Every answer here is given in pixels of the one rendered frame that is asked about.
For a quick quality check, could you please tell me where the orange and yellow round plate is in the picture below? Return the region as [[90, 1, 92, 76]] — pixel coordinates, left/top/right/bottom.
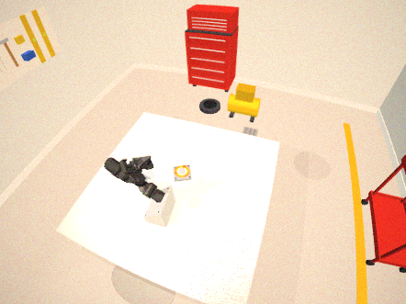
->
[[175, 165, 189, 178]]

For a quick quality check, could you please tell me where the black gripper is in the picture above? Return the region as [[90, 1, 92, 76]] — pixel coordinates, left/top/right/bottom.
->
[[119, 155, 154, 176]]

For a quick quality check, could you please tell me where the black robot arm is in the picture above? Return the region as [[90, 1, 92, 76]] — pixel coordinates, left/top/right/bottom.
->
[[104, 157, 165, 203]]

